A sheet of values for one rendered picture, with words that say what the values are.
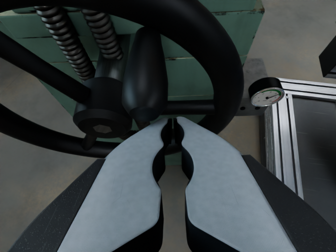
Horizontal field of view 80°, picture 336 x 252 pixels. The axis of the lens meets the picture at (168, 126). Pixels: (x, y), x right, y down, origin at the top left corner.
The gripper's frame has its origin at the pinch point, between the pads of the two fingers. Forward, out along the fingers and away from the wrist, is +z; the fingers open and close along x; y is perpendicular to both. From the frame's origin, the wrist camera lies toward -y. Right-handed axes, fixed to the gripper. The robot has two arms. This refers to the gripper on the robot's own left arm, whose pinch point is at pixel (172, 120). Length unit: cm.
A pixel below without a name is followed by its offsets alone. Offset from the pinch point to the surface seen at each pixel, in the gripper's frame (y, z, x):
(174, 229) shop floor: 80, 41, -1
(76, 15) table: -5.1, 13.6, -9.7
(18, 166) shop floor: 64, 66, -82
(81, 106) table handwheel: 2.3, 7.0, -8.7
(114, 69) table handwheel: 0.4, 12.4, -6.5
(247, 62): 8.0, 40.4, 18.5
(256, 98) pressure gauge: 11.3, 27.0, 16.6
